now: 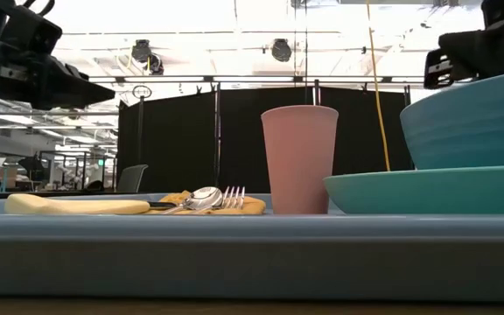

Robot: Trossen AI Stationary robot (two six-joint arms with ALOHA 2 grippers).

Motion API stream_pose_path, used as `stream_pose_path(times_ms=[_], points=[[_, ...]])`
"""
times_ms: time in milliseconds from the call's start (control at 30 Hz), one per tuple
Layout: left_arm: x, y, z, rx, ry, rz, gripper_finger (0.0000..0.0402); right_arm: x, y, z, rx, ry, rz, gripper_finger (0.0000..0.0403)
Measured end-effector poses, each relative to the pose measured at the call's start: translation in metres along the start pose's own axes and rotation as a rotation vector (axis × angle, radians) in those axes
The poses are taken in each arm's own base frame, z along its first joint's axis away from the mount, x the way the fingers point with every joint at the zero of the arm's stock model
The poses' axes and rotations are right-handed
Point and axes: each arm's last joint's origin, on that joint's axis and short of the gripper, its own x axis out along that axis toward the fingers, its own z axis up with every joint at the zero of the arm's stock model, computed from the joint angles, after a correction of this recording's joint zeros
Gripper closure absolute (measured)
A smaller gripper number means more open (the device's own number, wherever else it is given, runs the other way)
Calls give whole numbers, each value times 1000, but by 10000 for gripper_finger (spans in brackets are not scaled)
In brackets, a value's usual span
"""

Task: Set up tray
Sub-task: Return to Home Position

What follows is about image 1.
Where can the blue plastic tray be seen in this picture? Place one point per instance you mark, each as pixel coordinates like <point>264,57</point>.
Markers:
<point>252,262</point>

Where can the blue bowl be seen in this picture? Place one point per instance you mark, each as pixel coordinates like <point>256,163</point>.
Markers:
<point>475,127</point>

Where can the black round ceiling fixture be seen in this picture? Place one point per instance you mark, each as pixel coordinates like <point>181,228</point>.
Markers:
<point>282,50</point>
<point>142,50</point>

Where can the pink ribbed cup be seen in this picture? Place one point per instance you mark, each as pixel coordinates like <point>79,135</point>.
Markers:
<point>300,166</point>

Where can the office chair grey frame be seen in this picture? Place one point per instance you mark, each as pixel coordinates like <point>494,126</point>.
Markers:
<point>131,179</point>

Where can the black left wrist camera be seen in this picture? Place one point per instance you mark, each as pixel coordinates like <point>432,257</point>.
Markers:
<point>33,30</point>

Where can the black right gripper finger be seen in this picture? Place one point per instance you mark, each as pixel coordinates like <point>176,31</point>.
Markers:
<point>431,54</point>

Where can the thin metal pole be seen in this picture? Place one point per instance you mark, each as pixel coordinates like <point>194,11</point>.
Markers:
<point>317,94</point>

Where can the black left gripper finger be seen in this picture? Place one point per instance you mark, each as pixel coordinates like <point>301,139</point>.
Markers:
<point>86,92</point>

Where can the black curtain partition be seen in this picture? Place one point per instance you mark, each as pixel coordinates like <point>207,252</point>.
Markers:
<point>182,140</point>

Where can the teal plate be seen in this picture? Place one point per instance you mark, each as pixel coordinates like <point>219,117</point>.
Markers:
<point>431,192</point>

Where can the yellow cloth napkin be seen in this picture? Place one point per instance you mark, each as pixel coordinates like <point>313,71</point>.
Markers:
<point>254,206</point>

